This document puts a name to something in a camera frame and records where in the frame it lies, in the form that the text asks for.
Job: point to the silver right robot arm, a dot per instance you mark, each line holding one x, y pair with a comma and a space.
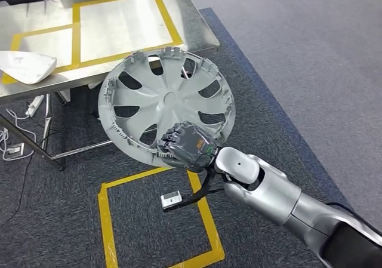
268, 195

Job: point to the white power strip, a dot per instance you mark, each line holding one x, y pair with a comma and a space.
34, 106

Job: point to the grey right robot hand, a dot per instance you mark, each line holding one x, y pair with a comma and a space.
191, 147

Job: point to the silver plastic wheel hubcap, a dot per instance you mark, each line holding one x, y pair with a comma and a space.
167, 100

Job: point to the white plastic panel part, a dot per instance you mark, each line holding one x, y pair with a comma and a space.
26, 66

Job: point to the stainless steel workbench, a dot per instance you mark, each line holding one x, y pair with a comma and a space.
194, 29

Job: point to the floor power socket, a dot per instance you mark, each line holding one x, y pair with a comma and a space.
14, 149

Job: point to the yellow floor tape square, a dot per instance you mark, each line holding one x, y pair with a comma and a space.
104, 218

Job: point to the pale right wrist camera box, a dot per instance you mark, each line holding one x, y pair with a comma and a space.
171, 199

